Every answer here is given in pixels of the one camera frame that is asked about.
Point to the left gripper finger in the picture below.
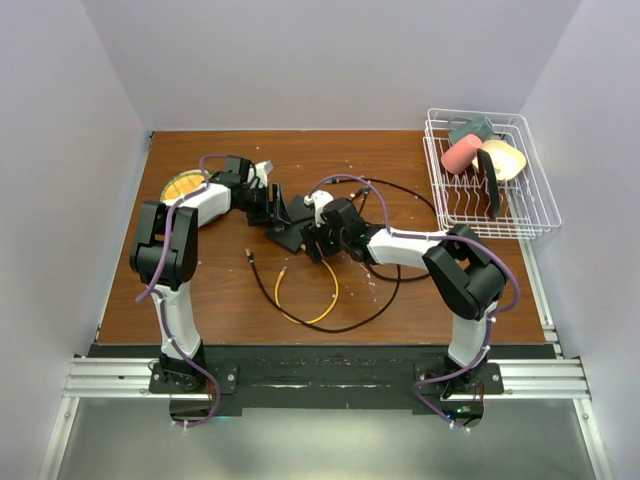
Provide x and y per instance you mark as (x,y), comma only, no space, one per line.
(281,227)
(277,205)

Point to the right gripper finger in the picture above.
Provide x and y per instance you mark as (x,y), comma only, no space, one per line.
(323,250)
(310,238)

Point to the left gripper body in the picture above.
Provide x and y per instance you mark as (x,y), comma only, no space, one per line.
(256,205)

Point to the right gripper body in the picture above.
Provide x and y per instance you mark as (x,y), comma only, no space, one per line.
(329,234)

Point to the black network switch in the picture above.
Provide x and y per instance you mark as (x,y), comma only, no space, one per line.
(292,242)

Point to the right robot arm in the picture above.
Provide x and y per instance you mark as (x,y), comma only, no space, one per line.
(469,278)

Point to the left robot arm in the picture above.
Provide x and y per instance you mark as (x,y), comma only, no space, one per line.
(165,252)

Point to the yellow woven plate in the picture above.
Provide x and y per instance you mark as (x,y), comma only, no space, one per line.
(182,184)

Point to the pink cup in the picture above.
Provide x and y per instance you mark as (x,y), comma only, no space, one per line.
(460,155)

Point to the dark brown plate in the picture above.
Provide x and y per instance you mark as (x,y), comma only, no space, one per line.
(486,167)

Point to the grey-green mug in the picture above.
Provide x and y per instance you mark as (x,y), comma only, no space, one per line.
(460,127)

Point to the cream bowl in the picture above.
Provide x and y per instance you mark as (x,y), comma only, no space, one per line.
(507,161)

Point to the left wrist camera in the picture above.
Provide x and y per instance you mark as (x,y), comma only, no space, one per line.
(259,174)

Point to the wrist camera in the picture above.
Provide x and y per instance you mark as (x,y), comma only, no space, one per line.
(318,200)
(259,174)

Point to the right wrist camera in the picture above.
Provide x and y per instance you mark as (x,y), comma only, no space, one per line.
(318,200)

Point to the black cable teal plugs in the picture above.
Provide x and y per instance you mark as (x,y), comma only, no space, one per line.
(335,180)

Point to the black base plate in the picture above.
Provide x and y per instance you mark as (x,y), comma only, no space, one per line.
(363,377)

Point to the white wire dish rack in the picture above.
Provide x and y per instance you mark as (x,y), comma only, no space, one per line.
(528,207)

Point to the aluminium frame rail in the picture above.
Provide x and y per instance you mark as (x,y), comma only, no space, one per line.
(536,372)

